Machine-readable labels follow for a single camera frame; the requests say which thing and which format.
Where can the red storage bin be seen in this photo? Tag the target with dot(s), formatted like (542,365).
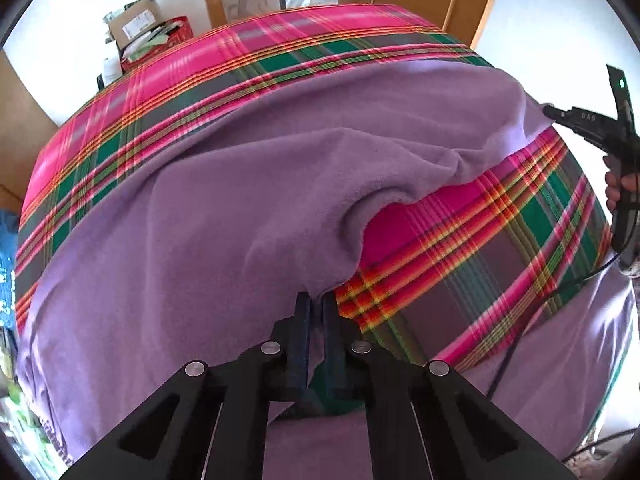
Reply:
(170,40)

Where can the blue printed bag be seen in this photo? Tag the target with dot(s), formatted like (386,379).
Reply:
(6,270)

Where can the plaid bed sheet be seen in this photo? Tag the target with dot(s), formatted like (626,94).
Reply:
(450,260)

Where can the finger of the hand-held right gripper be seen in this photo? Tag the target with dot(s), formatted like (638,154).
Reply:
(562,114)

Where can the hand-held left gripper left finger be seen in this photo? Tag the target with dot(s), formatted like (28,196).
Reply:
(301,355)

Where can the cardboard box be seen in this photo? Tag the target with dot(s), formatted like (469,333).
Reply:
(135,20)

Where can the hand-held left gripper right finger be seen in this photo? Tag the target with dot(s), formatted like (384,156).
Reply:
(331,355)

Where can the person's right hand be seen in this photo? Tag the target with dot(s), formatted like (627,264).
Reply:
(612,190)

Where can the wooden wardrobe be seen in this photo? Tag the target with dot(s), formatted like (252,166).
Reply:
(25,125)

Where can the purple fleece pants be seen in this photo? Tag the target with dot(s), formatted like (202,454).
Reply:
(200,235)

